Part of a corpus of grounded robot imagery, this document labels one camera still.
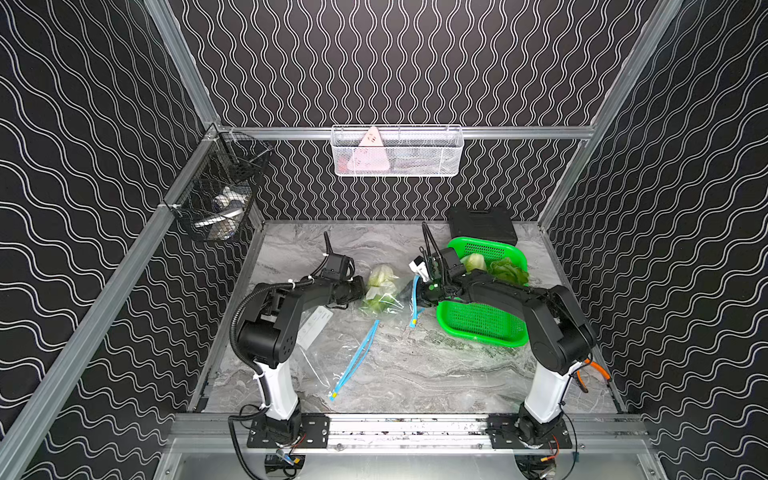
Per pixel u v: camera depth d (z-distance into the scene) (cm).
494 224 113
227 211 85
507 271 90
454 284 73
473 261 100
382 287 92
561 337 49
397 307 81
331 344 88
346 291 85
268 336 50
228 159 98
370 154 90
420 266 87
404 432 76
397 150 131
